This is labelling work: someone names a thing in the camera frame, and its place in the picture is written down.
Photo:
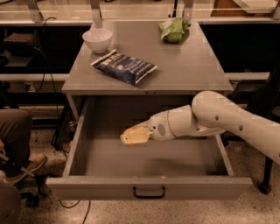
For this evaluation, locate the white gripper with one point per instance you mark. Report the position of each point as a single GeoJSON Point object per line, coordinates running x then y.
{"type": "Point", "coordinates": [157, 126]}

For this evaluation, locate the orange fruit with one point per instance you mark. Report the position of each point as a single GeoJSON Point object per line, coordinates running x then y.
{"type": "Point", "coordinates": [131, 129]}

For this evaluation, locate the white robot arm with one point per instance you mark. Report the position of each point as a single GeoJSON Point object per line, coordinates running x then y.
{"type": "Point", "coordinates": [209, 114]}

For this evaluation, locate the open grey top drawer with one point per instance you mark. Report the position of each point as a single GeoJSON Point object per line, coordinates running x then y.
{"type": "Point", "coordinates": [100, 167]}

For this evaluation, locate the blue chip bag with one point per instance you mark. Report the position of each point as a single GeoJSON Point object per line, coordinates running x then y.
{"type": "Point", "coordinates": [124, 68]}

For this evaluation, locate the white ceramic bowl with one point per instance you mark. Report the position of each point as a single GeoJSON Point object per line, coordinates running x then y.
{"type": "Point", "coordinates": [98, 40]}

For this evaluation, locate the green snack bag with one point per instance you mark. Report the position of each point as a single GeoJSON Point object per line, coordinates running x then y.
{"type": "Point", "coordinates": [173, 29]}

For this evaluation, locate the brown shoe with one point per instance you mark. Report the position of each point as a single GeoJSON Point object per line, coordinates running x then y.
{"type": "Point", "coordinates": [35, 162]}

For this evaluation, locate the person's leg in brown trousers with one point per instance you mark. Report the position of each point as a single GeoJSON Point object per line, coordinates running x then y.
{"type": "Point", "coordinates": [15, 133]}

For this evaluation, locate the dark box on shelf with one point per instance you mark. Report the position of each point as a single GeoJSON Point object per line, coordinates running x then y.
{"type": "Point", "coordinates": [20, 44]}

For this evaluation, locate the black drawer handle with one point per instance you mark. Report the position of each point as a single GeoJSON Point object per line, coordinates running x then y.
{"type": "Point", "coordinates": [148, 194]}

